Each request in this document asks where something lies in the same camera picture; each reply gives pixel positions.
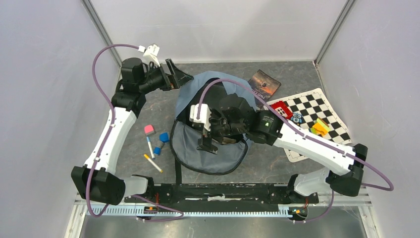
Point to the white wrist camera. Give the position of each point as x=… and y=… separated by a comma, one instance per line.
x=150, y=53
x=200, y=114

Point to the blue grey glue stick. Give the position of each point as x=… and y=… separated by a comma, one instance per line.
x=158, y=148

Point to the red toy block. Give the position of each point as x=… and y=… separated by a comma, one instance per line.
x=282, y=109

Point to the blue fabric backpack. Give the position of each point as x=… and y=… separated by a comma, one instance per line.
x=184, y=139

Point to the yellow cap marker pen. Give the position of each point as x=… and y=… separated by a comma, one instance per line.
x=153, y=163

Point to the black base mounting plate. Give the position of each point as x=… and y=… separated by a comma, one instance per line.
x=226, y=197

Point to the owl pattern eraser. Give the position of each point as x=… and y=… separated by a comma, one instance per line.
x=297, y=118

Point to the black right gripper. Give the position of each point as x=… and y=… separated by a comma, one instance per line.
x=205, y=143

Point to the slotted cable duct rail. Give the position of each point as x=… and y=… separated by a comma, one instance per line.
x=142, y=211

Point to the pink grey eraser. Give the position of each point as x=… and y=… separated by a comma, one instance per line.
x=149, y=130

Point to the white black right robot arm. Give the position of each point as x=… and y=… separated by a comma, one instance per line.
x=343, y=168

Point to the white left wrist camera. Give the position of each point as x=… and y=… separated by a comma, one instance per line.
x=150, y=53

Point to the blue pencil sharpener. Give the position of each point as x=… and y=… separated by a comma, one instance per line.
x=164, y=137

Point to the dark orange paperback book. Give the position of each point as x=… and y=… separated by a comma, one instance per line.
x=263, y=85

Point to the blue cap marker pen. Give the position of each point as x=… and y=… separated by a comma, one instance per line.
x=150, y=148

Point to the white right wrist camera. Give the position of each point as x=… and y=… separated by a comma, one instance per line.
x=200, y=114

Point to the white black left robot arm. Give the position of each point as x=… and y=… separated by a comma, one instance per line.
x=96, y=180

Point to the orange green toy blocks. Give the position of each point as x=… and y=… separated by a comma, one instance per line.
x=320, y=128

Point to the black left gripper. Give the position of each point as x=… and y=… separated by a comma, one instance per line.
x=177, y=78

